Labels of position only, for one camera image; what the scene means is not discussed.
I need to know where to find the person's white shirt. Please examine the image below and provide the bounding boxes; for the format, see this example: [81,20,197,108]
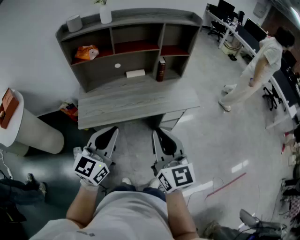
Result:
[29,191,175,240]

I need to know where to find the long white office desk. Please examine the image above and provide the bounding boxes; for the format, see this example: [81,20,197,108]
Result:
[203,8,299,130]

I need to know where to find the brown box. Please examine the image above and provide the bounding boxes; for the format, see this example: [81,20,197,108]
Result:
[0,87,20,130]

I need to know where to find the white ribbed vase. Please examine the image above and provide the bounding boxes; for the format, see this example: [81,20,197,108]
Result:
[99,4,113,25]

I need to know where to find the orange snack bag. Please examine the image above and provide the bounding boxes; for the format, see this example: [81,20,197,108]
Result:
[74,45,100,61]

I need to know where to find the grey cylinder pot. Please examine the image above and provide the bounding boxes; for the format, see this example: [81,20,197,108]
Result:
[66,15,83,33]

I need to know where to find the white round side table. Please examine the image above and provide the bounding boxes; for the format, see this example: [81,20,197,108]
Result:
[0,89,65,157]

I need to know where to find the person's right forearm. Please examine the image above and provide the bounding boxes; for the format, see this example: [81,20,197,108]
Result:
[165,188,200,240]

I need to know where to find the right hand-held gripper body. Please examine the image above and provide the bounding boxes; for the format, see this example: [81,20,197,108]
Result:
[151,127,196,194]

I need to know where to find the black office chair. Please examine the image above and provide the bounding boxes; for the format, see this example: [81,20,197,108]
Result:
[207,20,226,43]
[262,86,284,112]

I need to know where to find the grey wooden shelf desk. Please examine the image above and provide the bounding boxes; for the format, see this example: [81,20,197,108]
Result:
[55,8,203,93]

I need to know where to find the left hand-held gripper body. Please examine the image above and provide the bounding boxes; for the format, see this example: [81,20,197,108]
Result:
[73,126,119,187]

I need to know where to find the white flat box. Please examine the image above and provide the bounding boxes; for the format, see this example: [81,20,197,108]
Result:
[126,69,146,79]

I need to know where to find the person's left forearm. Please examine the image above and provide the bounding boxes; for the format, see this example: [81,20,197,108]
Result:
[66,179,100,228]

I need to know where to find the person's dark jeans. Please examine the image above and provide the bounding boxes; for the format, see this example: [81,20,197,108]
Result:
[109,185,166,203]

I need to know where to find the white power strip cable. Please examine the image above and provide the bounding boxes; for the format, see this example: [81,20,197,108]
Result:
[0,149,14,180]

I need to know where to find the dark red bottle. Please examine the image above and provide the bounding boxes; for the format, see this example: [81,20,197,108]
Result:
[156,56,167,83]

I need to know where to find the grey wooden table top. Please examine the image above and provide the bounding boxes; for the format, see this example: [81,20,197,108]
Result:
[77,74,201,131]

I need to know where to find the black monitor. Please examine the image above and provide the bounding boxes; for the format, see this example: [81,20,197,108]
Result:
[243,18,268,43]
[216,0,236,15]

